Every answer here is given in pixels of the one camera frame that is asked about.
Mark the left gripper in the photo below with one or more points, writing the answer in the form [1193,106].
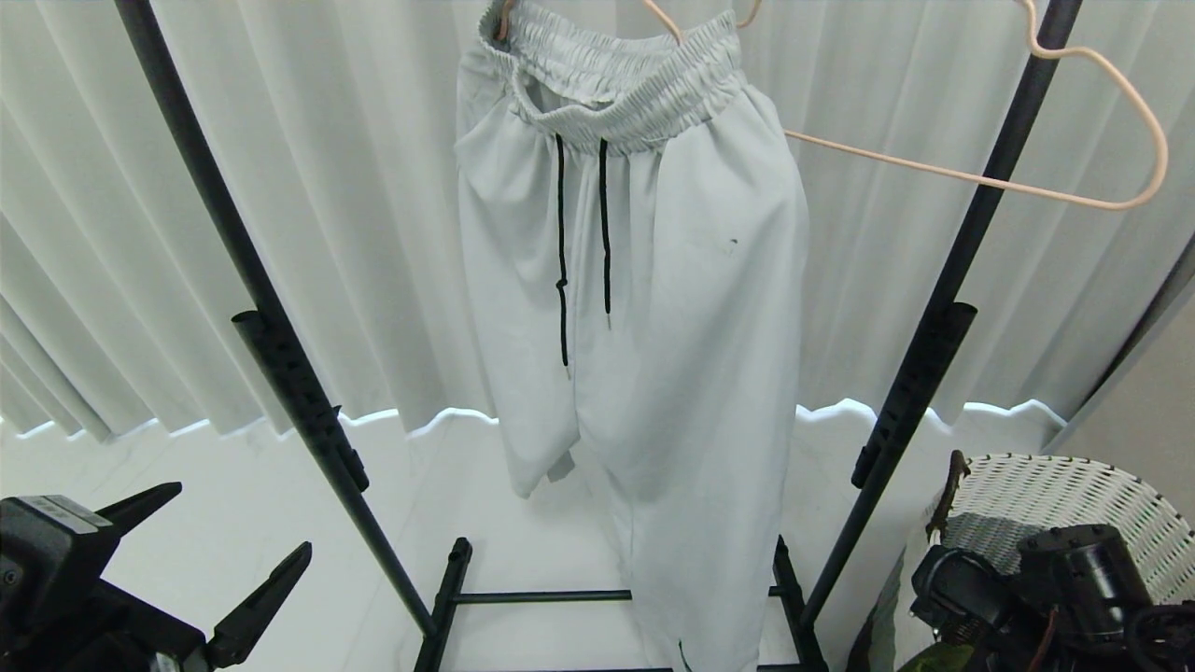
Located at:
[131,639]

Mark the pale grey shorts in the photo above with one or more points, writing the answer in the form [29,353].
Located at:
[672,373]

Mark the pink clothes hanger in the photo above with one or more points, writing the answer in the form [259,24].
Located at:
[934,171]
[665,23]

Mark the green garment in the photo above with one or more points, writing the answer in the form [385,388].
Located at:
[934,661]

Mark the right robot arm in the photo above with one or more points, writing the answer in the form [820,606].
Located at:
[1083,569]

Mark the black clothes rack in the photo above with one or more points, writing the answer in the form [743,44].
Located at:
[280,373]

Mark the white laundry basket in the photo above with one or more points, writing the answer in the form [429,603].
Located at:
[1055,495]

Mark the white curtain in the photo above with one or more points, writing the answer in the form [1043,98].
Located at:
[280,187]

